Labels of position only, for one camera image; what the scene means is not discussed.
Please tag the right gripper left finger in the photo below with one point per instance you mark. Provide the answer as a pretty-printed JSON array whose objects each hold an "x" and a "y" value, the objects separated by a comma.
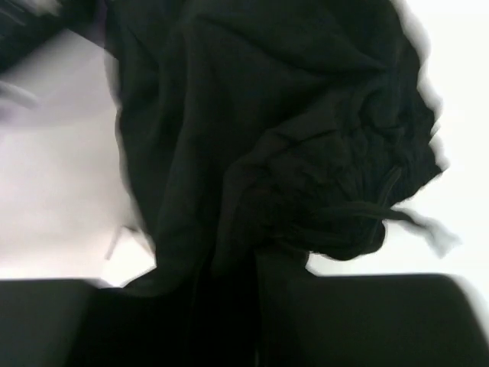
[{"x": 51, "y": 323}]

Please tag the black trousers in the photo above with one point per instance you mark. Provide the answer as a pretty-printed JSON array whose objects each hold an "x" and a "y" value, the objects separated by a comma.
[{"x": 248, "y": 128}]

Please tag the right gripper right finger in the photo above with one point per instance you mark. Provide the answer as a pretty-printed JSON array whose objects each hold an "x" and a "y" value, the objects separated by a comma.
[{"x": 381, "y": 320}]

